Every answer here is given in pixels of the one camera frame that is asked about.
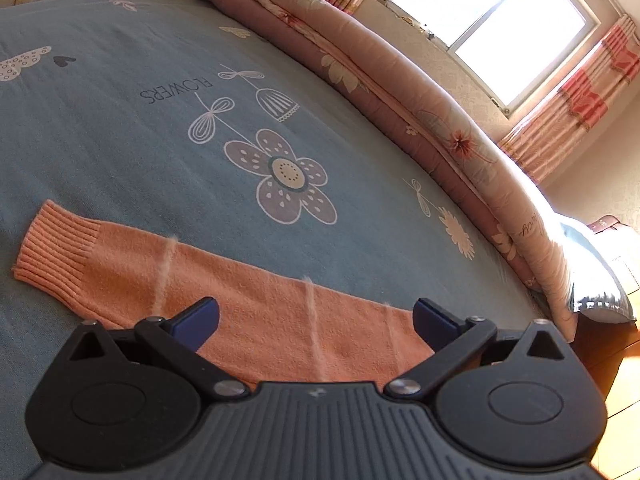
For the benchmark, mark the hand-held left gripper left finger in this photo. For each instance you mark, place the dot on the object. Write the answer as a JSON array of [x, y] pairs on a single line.
[[200, 325]]

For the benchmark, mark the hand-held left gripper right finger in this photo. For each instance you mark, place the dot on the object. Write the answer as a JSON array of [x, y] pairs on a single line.
[[432, 327]]

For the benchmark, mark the orange knit sweater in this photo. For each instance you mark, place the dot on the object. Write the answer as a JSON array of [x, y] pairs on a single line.
[[250, 305]]

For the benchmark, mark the grey pillow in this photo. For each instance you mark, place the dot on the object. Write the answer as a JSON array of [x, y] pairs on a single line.
[[595, 270]]

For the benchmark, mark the bed with blue floral sheet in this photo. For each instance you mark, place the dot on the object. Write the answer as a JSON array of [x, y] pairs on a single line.
[[125, 160]]

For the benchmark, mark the wooden headboard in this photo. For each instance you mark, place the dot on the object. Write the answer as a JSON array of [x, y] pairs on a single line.
[[615, 385]]

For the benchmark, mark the folded pink floral quilt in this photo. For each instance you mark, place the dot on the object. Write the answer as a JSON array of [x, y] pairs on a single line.
[[390, 90]]

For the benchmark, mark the window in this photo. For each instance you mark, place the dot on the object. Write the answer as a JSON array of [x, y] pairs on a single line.
[[500, 25]]

